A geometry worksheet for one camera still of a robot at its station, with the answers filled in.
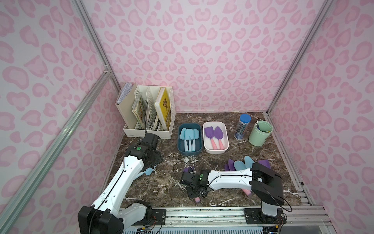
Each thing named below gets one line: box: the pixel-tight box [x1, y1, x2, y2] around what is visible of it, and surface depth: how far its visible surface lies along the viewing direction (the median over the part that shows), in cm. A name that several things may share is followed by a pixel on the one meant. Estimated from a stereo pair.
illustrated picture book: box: [131, 95, 147, 130], surface depth 100 cm
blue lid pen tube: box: [234, 113, 252, 140], surface depth 95 cm
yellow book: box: [154, 87, 172, 131], surface depth 98 cm
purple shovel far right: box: [258, 159, 272, 170], surface depth 92 cm
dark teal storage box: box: [177, 122, 203, 156], surface depth 103 cm
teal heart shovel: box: [191, 128, 200, 152], surface depth 106 cm
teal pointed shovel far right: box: [243, 155, 255, 169], surface depth 94 cm
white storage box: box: [202, 121, 230, 155], surface depth 103 cm
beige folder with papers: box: [115, 81, 138, 130], surface depth 92 cm
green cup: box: [248, 120, 274, 147], surface depth 97 cm
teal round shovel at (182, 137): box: [179, 127, 189, 152], surface depth 106 cm
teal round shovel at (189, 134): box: [184, 128, 195, 152], surface depth 106 cm
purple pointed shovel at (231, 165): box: [228, 158, 237, 172], surface depth 92 cm
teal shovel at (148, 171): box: [133, 165, 158, 182], surface depth 90 cm
